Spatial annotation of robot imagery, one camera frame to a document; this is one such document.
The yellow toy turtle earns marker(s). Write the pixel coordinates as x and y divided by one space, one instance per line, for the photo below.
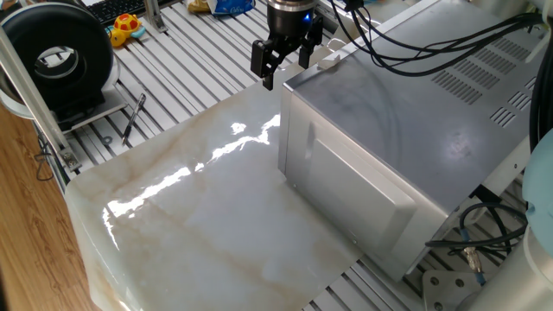
125 26

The blue snack bag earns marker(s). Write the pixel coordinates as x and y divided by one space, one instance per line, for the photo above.
229 6

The black pen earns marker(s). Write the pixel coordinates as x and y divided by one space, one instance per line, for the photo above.
133 118

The glossy marble pattern mat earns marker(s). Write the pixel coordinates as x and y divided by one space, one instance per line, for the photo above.
207 216

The white tape piece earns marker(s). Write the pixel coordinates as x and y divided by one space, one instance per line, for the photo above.
328 62

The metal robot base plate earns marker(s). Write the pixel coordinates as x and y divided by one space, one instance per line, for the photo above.
445 289

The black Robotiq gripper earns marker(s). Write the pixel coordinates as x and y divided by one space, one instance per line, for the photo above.
290 19

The black computer keyboard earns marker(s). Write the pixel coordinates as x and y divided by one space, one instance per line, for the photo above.
116 8

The small metal washer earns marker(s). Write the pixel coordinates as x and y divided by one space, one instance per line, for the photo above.
103 140

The small aluminium bracket post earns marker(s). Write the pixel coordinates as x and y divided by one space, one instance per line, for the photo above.
154 17

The silver microwave body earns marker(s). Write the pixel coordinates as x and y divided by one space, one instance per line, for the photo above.
389 129

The yellow crumpled item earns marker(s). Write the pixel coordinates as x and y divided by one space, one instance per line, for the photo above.
198 6

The aluminium frame post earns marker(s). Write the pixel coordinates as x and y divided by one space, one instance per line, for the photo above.
39 108

